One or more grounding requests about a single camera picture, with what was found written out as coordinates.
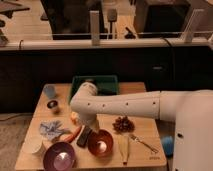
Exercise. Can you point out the orange fruit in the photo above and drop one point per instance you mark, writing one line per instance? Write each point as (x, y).
(74, 117)

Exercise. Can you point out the orange carrot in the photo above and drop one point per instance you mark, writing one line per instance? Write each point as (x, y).
(71, 137)

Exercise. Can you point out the purple bowl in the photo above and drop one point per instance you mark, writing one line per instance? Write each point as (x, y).
(59, 157)

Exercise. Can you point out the blue crumpled cloth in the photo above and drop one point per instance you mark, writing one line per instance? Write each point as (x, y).
(52, 130)

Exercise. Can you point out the small metal cup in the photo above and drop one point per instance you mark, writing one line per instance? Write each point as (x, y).
(53, 106)

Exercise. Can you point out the green plastic tray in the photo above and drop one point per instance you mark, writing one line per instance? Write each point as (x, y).
(106, 84)

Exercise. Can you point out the white cup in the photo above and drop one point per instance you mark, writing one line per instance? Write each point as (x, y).
(34, 146)

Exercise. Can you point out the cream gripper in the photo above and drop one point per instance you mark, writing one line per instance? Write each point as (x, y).
(94, 124)

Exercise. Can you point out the metal fork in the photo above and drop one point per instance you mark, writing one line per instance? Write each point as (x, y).
(135, 138)

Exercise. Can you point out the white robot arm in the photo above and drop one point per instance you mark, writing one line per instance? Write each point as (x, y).
(190, 111)

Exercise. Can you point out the blue object on floor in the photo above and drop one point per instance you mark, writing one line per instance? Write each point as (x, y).
(168, 145)

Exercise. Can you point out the red bowl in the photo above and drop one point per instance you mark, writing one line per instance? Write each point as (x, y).
(102, 135)

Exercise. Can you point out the white egg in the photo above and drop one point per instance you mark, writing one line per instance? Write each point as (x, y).
(101, 145)

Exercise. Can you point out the wooden board table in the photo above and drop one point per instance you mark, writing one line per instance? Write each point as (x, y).
(140, 158)

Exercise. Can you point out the wooden spatula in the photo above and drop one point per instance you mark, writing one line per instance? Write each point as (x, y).
(123, 142)

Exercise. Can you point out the bunch of dark grapes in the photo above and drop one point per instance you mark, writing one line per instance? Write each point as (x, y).
(123, 124)

